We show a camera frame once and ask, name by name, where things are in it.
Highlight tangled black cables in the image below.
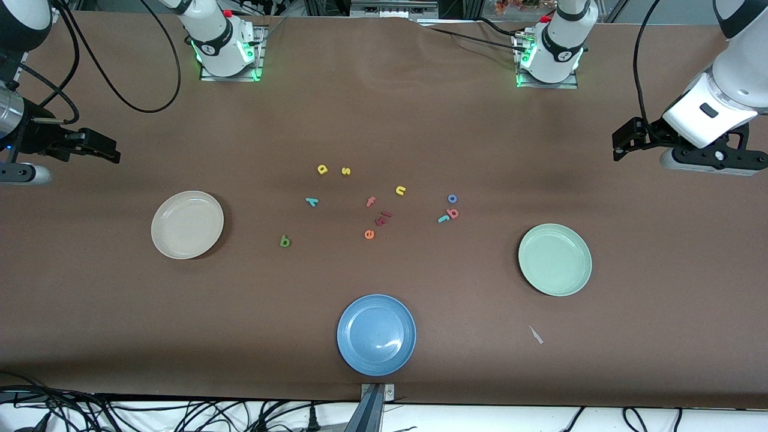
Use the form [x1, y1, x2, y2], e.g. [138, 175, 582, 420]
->
[0, 371, 361, 432]

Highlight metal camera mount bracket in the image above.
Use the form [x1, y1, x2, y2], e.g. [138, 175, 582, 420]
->
[345, 383, 397, 432]

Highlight orange dried flowers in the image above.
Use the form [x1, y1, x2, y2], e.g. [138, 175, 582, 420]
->
[495, 0, 556, 16]

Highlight grey metal box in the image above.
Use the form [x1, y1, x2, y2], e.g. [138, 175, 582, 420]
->
[350, 0, 439, 19]

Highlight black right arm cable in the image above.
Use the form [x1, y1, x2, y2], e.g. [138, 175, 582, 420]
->
[12, 0, 182, 127]

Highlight blue plate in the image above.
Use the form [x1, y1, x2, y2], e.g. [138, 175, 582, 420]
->
[337, 293, 417, 377]

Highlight brown table cover sheet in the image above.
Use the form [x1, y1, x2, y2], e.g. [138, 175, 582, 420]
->
[0, 11, 768, 410]

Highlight beige brown plate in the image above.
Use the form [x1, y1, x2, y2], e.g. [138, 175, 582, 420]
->
[151, 190, 225, 260]

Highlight pale green plate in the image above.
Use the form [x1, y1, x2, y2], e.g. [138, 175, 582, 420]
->
[518, 223, 593, 297]

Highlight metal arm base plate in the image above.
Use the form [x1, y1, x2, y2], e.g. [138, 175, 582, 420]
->
[516, 69, 578, 89]
[200, 27, 265, 82]

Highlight black cable on table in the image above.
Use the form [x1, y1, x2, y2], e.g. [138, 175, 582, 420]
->
[427, 25, 529, 52]
[474, 17, 524, 38]

